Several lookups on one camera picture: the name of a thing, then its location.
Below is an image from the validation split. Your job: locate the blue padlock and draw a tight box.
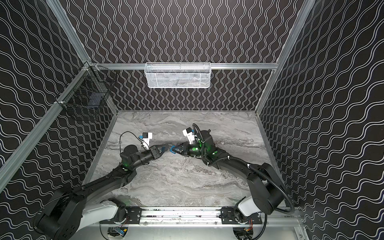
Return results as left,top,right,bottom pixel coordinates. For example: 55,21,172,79
170,146,177,154

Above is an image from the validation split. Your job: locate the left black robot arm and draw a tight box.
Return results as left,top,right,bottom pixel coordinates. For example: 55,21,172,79
33,145,169,240

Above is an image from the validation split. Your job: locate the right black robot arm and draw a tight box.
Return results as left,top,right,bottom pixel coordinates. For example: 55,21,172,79
171,130,295,217

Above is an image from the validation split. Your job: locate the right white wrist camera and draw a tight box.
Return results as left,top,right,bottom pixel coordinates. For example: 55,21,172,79
183,127,196,145

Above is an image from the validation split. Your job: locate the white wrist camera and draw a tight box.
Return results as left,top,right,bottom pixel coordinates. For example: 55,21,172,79
183,127,196,145
139,132,153,150

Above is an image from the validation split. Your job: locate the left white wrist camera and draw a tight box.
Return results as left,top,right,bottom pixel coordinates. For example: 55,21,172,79
139,132,153,150

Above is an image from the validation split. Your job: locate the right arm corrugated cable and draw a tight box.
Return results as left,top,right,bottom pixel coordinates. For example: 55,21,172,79
191,122,296,215

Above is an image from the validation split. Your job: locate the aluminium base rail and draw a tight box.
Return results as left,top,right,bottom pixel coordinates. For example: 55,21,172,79
98,206,304,227

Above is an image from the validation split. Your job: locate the white wire mesh basket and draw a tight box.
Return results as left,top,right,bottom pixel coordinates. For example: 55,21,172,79
144,62,212,89

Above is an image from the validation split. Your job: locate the black wire mesh basket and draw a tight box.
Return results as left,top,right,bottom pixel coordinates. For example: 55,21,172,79
58,62,118,122

